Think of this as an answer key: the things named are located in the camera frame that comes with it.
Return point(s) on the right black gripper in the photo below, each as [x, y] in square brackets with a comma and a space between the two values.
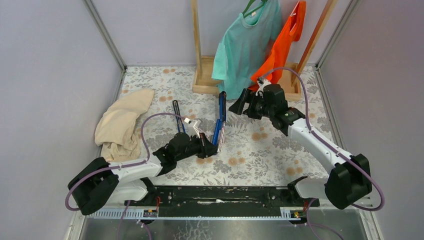
[246, 96]

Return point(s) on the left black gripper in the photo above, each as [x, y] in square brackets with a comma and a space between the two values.
[206, 148]

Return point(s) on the red white staples box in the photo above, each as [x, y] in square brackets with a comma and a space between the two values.
[202, 136]

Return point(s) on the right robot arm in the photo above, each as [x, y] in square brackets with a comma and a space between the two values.
[348, 175]

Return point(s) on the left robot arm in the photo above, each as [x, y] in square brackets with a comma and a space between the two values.
[101, 183]

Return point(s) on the floral table mat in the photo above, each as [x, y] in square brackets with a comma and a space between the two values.
[254, 153]

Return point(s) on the wooden clothes rack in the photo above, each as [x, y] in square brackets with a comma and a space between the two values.
[204, 84]

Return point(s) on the orange t-shirt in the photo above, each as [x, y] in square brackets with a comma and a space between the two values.
[291, 32]

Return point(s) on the teal t-shirt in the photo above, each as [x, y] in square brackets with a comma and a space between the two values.
[244, 47]

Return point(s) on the beige cloth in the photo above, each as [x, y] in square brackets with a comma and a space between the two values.
[116, 131]

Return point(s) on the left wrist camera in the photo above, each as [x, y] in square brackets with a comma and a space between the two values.
[194, 124]

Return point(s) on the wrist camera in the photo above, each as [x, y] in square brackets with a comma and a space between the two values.
[262, 83]
[194, 124]

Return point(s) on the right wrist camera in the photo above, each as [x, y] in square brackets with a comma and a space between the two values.
[262, 83]

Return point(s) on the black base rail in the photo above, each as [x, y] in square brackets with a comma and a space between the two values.
[224, 201]

